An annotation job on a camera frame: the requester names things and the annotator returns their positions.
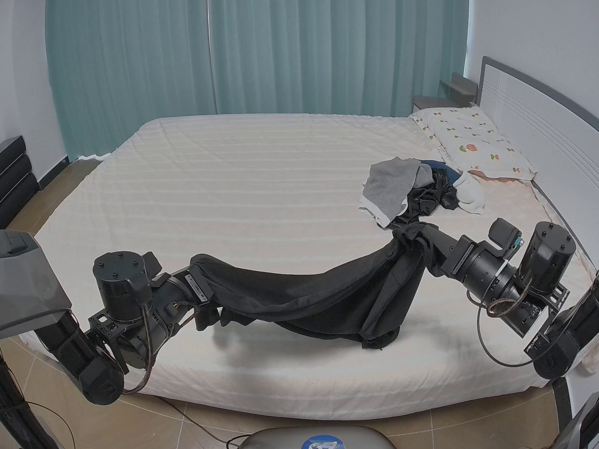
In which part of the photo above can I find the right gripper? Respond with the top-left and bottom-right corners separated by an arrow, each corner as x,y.
422,223 -> 523,310

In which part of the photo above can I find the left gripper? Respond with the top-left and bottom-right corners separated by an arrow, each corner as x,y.
154,264 -> 210,336

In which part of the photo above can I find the black garment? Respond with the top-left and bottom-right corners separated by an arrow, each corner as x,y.
189,223 -> 441,350

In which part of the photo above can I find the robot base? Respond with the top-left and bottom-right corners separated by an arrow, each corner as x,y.
238,426 -> 390,449

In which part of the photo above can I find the pile of clothes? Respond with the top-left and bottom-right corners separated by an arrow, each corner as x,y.
358,156 -> 485,229

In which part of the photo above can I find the bed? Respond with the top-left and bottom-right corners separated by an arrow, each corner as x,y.
21,56 -> 599,422

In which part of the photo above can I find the white printed pillow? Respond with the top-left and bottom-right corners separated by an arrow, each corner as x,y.
409,106 -> 538,180

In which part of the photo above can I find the grey bedside table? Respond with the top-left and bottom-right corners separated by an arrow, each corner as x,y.
412,73 -> 478,111

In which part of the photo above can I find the black chest of drawers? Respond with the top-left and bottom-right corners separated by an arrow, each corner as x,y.
0,136 -> 40,225

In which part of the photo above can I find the blue-green curtain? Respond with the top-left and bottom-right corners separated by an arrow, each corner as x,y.
206,0 -> 470,118
45,0 -> 217,162

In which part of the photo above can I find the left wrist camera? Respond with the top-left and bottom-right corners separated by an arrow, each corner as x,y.
140,251 -> 163,282

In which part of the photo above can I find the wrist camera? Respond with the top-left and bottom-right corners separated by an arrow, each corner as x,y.
488,219 -> 524,257
140,251 -> 163,282

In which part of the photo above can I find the black cable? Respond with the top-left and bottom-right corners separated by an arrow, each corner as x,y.
154,393 -> 249,449
123,297 -> 157,395
476,293 -> 539,369

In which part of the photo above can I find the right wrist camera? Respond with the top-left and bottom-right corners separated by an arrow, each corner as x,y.
488,219 -> 524,257

